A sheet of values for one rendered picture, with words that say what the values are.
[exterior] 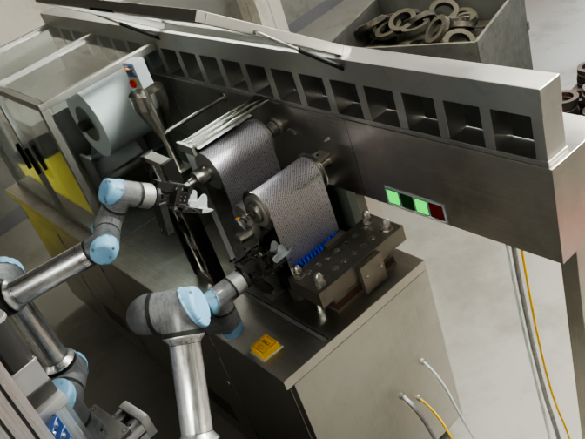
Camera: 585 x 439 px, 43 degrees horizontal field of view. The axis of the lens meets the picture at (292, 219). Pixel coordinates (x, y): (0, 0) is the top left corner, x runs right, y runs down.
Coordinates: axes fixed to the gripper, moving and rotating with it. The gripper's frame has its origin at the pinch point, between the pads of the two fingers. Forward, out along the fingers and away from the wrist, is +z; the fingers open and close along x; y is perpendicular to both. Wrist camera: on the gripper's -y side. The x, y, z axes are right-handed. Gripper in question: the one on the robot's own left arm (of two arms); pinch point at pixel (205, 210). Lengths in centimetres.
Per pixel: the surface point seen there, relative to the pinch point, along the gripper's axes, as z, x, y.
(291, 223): 28.9, -8.4, 0.6
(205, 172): 10.6, 20.2, 9.1
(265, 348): 20.6, -19.9, -38.6
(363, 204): 77, 7, 9
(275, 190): 20.9, -6.0, 10.4
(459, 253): 195, 41, -14
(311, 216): 36.9, -8.4, 3.8
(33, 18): 77, 384, 59
